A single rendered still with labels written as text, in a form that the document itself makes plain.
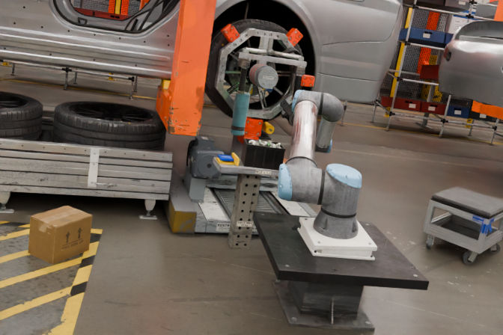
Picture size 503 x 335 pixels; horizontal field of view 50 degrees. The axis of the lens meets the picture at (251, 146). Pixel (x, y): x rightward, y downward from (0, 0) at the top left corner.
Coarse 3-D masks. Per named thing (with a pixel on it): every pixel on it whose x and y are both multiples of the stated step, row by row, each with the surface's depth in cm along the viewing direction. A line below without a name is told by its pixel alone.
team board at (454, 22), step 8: (456, 16) 807; (464, 16) 809; (448, 24) 807; (456, 24) 810; (448, 32) 811; (440, 56) 817; (432, 88) 831; (432, 96) 832; (424, 120) 842; (432, 128) 824
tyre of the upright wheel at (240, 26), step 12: (240, 24) 330; (252, 24) 331; (264, 24) 333; (276, 24) 338; (216, 36) 338; (216, 48) 329; (216, 60) 331; (216, 96) 337; (228, 108) 341; (264, 120) 350
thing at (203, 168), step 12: (192, 144) 334; (204, 144) 323; (192, 156) 312; (204, 156) 307; (216, 156) 310; (192, 168) 310; (204, 168) 309; (216, 168) 311; (192, 180) 315; (204, 180) 317; (192, 192) 317
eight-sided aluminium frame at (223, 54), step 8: (248, 32) 323; (256, 32) 329; (264, 32) 326; (272, 32) 327; (240, 40) 328; (280, 40) 334; (288, 40) 332; (224, 48) 323; (232, 48) 323; (224, 56) 323; (224, 64) 324; (216, 72) 330; (224, 72) 326; (216, 80) 330; (216, 88) 329; (224, 88) 328; (224, 96) 330; (288, 96) 343; (232, 104) 332; (248, 112) 336; (256, 112) 338; (264, 112) 339; (272, 112) 341
